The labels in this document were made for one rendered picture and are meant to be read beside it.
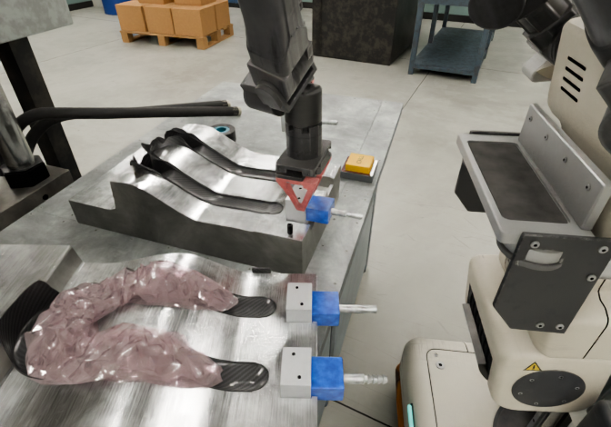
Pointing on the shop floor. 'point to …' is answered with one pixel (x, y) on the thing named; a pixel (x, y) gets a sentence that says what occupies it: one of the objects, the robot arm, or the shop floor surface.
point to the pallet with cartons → (175, 10)
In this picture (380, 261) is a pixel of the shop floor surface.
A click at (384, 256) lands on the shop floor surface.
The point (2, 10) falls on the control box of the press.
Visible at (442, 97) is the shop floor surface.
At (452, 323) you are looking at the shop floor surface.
